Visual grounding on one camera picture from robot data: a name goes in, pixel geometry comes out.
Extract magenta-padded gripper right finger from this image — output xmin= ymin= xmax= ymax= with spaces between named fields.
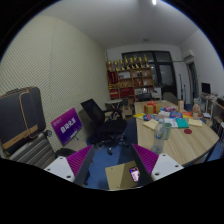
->
xmin=130 ymin=143 xmax=184 ymax=186

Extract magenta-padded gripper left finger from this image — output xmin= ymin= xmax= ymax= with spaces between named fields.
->
xmin=44 ymin=144 xmax=96 ymax=188

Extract clear plastic water bottle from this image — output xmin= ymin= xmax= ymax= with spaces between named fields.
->
xmin=151 ymin=118 xmax=168 ymax=155

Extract smartphone with lit screen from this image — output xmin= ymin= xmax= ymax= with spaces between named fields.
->
xmin=129 ymin=166 xmax=141 ymax=183

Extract brown cardboard sheet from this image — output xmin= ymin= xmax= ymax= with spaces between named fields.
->
xmin=104 ymin=160 xmax=143 ymax=191

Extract cream book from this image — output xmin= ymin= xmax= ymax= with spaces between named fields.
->
xmin=188 ymin=119 xmax=204 ymax=128
xmin=142 ymin=119 xmax=160 ymax=131

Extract purple sign board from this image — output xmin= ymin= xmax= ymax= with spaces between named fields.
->
xmin=50 ymin=107 xmax=83 ymax=147

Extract black office chair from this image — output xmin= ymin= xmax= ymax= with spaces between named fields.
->
xmin=80 ymin=98 xmax=128 ymax=149

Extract yellow booklet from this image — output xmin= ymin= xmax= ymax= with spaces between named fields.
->
xmin=133 ymin=112 xmax=146 ymax=120

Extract white booklet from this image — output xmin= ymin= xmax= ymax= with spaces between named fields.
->
xmin=163 ymin=117 xmax=179 ymax=129

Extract silver ribbed suitcase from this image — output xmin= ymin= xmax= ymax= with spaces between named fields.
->
xmin=6 ymin=131 xmax=58 ymax=169

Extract teal book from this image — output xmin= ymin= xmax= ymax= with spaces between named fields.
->
xmin=175 ymin=118 xmax=190 ymax=129

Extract yellow gift box red ribbon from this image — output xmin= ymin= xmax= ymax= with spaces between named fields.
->
xmin=143 ymin=99 xmax=162 ymax=115

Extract blue and red magazine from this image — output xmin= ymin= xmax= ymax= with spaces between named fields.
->
xmin=169 ymin=111 xmax=184 ymax=120

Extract orange red book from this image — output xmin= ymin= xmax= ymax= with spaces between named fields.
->
xmin=181 ymin=111 xmax=194 ymax=119

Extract small round side table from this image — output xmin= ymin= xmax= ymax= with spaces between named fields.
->
xmin=105 ymin=98 xmax=124 ymax=111

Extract potted pink flowers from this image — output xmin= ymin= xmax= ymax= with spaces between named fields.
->
xmin=192 ymin=103 xmax=202 ymax=116

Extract dark grey bag tan trim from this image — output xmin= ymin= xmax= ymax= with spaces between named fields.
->
xmin=0 ymin=86 xmax=47 ymax=156

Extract wooden shelf unit with trophies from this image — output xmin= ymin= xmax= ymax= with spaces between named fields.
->
xmin=105 ymin=54 xmax=156 ymax=105

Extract dark glass double door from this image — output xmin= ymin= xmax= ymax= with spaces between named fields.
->
xmin=121 ymin=50 xmax=178 ymax=99

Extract black computer monitor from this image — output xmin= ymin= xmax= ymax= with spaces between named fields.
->
xmin=200 ymin=82 xmax=212 ymax=95

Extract white wall air conditioner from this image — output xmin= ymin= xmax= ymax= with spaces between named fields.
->
xmin=182 ymin=49 xmax=196 ymax=64

